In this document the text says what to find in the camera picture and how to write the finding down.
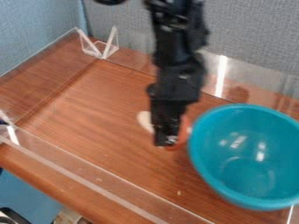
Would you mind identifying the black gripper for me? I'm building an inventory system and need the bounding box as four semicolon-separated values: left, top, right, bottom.
148;32;205;147

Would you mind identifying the brown toy mushroom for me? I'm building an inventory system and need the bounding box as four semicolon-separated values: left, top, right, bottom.
135;111;192;151

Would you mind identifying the blue plastic bowl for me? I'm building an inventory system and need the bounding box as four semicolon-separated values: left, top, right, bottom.
188;103;299;211

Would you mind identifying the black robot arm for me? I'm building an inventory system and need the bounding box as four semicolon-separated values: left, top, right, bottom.
143;0;209;147

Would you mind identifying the clear acrylic back barrier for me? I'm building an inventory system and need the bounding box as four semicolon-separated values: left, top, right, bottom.
82;27;299;117

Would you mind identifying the clear acrylic barrier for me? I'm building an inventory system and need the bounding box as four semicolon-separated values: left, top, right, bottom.
0;28;94;122
82;27;299;117
0;111;213;224

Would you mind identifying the clear acrylic front barrier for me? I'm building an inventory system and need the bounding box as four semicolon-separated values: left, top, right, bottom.
0;111;213;224

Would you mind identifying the clear acrylic left barrier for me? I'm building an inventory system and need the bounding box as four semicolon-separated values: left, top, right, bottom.
0;28;94;122

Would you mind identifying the clear acrylic corner bracket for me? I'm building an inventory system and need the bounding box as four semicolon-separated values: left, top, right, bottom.
75;26;118;60

